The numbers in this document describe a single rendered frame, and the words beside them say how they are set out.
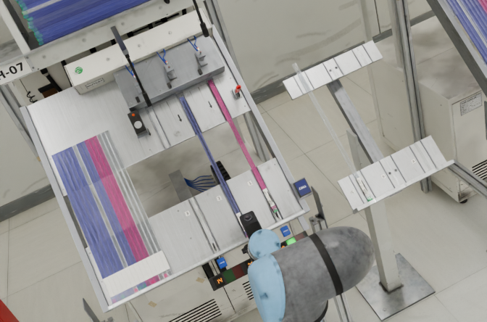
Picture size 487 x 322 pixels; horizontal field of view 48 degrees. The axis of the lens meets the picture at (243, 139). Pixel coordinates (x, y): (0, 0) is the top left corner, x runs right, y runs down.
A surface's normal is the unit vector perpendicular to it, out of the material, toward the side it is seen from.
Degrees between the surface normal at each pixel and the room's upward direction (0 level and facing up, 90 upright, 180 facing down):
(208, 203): 44
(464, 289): 0
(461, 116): 90
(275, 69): 90
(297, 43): 90
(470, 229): 0
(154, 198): 0
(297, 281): 49
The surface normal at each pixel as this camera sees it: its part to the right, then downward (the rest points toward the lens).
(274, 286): -0.09, -0.33
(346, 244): 0.27, -0.62
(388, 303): -0.29, -0.79
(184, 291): 0.34, 0.45
